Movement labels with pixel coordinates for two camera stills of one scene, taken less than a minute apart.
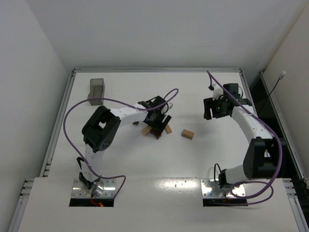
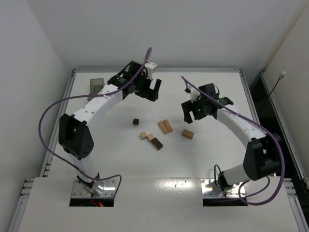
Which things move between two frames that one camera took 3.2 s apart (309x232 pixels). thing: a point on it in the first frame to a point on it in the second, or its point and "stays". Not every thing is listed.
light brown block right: (188, 134) stays
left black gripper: (157, 124) to (147, 91)
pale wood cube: (146, 130) to (143, 135)
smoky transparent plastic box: (97, 90) stays
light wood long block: (168, 129) stays
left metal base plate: (79, 191) stays
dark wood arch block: (157, 135) to (157, 143)
